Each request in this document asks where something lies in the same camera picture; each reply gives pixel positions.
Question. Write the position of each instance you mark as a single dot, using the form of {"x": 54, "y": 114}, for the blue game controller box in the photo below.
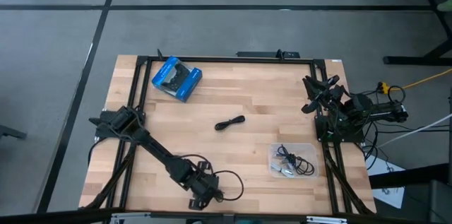
{"x": 189, "y": 84}

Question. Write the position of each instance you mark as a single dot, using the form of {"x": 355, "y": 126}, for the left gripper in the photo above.
{"x": 206, "y": 187}

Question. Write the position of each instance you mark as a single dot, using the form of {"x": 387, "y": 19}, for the white paper sheet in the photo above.
{"x": 388, "y": 195}

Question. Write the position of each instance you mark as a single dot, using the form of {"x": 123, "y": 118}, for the black floor bar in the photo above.
{"x": 406, "y": 178}

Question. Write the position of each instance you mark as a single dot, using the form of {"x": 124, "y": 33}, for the black stand base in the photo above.
{"x": 406, "y": 60}

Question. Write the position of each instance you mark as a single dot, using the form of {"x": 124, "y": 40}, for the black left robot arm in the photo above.
{"x": 155, "y": 146}

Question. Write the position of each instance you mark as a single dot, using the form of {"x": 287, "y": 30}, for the grey chair base leg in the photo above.
{"x": 12, "y": 133}

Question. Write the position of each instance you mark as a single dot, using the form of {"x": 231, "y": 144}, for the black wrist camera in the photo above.
{"x": 333, "y": 80}

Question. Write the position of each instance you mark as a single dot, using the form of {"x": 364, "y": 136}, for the person's foot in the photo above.
{"x": 445, "y": 5}

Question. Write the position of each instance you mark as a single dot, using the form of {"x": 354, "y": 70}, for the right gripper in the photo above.
{"x": 330, "y": 94}

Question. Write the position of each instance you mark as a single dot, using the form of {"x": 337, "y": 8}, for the black aluminium table frame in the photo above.
{"x": 229, "y": 59}

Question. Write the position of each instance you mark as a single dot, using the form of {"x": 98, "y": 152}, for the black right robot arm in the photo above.
{"x": 374, "y": 111}

